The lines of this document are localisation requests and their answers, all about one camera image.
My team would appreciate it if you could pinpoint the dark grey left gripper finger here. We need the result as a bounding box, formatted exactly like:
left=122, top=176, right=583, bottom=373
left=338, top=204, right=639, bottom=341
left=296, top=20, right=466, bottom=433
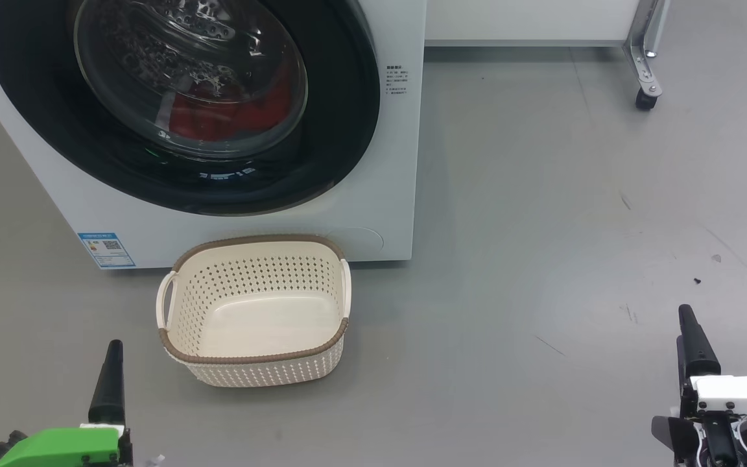
left=88, top=339, right=126, bottom=425

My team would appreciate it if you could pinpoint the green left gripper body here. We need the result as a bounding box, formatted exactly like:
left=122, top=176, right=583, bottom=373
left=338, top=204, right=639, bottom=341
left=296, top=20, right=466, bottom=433
left=0, top=423, right=133, bottom=467

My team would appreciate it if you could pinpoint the white front-load washing machine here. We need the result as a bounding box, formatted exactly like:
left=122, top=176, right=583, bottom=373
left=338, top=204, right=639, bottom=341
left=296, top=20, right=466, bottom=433
left=0, top=0, right=427, bottom=270

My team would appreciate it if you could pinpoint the blue energy label sticker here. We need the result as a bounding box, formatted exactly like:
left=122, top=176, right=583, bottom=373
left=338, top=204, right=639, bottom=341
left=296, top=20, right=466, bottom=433
left=77, top=232, right=136, bottom=269

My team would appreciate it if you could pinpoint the red and white garment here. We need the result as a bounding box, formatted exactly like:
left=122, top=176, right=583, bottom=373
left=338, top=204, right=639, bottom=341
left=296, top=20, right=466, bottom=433
left=167, top=71, right=296, bottom=142

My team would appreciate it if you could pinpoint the cream perforated laundry basket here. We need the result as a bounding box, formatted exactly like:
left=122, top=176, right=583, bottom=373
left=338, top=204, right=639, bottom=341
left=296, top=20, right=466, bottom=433
left=156, top=234, right=353, bottom=389

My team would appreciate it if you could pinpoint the washing machine door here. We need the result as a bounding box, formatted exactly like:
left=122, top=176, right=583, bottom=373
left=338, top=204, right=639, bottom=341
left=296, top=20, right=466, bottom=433
left=0, top=0, right=381, bottom=217

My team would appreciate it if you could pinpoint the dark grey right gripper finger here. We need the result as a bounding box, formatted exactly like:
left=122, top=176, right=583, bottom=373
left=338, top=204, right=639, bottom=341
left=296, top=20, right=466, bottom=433
left=676, top=304, right=721, bottom=390

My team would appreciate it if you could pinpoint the metal partition leg with caster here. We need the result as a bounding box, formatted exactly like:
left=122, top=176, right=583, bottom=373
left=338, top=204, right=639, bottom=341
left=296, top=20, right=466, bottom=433
left=623, top=0, right=671, bottom=111

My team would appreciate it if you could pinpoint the white partition panel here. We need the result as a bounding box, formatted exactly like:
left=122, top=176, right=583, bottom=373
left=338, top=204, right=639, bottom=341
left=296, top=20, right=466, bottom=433
left=425, top=0, right=640, bottom=47

